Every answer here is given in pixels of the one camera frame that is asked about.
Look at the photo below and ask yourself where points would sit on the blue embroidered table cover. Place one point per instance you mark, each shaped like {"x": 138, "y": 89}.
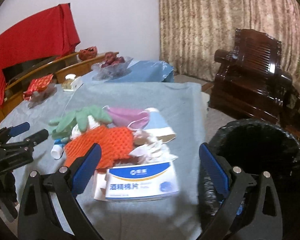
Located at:
{"x": 139, "y": 71}

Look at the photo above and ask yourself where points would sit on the beige patterned curtain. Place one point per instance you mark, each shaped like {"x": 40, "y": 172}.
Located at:
{"x": 192, "y": 30}

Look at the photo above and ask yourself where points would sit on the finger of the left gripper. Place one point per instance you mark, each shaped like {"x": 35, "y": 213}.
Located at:
{"x": 7, "y": 133}
{"x": 32, "y": 138}

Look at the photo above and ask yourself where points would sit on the glass fruit bowl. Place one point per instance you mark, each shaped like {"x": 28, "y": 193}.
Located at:
{"x": 103, "y": 71}

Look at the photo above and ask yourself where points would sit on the small glass dish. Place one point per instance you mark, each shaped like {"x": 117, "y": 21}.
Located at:
{"x": 39, "y": 97}

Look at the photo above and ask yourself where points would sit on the wooden tv cabinet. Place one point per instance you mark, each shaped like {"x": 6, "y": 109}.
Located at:
{"x": 39, "y": 76}

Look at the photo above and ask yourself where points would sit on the small white bottle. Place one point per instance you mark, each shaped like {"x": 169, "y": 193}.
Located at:
{"x": 57, "y": 149}

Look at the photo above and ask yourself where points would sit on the red cloth cover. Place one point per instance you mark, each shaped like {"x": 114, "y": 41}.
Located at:
{"x": 51, "y": 32}

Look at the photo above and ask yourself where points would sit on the white tissue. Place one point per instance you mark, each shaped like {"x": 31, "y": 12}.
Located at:
{"x": 149, "y": 149}

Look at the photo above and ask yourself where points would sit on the black lined trash bin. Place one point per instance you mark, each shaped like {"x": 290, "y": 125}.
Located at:
{"x": 256, "y": 146}

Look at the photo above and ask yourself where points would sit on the red snack packet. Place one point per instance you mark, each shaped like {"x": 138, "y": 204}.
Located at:
{"x": 37, "y": 85}

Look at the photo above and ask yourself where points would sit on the dark wooden armchair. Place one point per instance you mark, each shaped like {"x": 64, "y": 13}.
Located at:
{"x": 250, "y": 82}

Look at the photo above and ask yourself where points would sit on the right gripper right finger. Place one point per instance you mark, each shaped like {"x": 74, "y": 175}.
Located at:
{"x": 250, "y": 208}

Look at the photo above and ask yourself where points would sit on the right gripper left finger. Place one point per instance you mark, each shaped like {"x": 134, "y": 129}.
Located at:
{"x": 37, "y": 216}

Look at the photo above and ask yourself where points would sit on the alcohol wipes box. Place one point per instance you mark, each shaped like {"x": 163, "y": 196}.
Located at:
{"x": 136, "y": 183}

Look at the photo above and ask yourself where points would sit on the grey-blue tablecloth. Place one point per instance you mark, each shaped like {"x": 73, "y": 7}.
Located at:
{"x": 180, "y": 105}

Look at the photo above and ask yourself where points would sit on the red apples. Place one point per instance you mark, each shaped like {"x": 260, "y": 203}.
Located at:
{"x": 111, "y": 59}

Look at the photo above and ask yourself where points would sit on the pink face mask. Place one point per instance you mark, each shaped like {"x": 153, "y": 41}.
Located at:
{"x": 126, "y": 117}

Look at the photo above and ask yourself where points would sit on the blue white paper cup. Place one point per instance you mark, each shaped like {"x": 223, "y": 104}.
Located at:
{"x": 158, "y": 127}

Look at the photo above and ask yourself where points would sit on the green rubber glove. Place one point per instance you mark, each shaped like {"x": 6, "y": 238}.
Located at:
{"x": 61, "y": 127}

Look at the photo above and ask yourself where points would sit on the dark wooden side table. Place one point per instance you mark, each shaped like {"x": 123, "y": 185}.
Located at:
{"x": 290, "y": 113}

